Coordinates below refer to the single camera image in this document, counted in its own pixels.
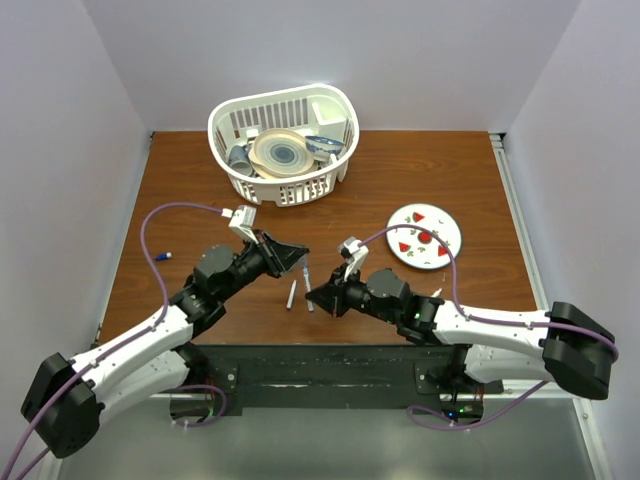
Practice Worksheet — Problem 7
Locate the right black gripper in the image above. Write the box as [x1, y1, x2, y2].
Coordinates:
[306, 262, 399, 325]

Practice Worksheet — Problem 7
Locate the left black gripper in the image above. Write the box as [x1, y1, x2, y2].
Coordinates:
[217, 229, 308, 302]

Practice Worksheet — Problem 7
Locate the white thin pen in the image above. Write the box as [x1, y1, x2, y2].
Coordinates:
[286, 279, 297, 311]

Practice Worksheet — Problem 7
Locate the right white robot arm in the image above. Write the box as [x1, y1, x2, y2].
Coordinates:
[306, 265, 618, 400]

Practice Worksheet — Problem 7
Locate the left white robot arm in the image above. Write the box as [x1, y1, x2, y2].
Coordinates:
[21, 230, 309, 458]

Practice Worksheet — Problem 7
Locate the watermelon pattern round plate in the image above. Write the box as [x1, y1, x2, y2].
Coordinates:
[386, 203, 462, 270]

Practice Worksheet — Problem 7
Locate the grey-white mug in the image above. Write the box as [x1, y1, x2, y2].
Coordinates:
[228, 145, 254, 176]

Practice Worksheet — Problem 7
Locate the beige blue-centred plate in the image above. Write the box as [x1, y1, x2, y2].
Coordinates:
[249, 129, 315, 178]

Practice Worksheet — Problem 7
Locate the white plastic dish basket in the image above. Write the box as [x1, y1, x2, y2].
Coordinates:
[207, 83, 360, 207]

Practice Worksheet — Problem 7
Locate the blue patterned white bowl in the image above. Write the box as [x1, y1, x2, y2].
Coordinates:
[305, 135, 345, 161]

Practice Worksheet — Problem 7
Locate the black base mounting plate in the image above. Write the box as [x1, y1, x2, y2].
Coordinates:
[169, 345, 506, 423]

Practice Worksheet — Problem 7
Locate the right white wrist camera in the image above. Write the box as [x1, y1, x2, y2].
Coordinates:
[338, 237, 369, 280]

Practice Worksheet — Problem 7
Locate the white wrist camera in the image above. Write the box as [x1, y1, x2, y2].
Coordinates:
[338, 237, 369, 280]
[221, 205, 258, 243]

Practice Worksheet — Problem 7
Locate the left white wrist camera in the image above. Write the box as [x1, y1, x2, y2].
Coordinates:
[221, 205, 258, 243]

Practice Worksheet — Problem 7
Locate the aluminium frame rail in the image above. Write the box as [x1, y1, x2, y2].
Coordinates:
[489, 133, 614, 479]

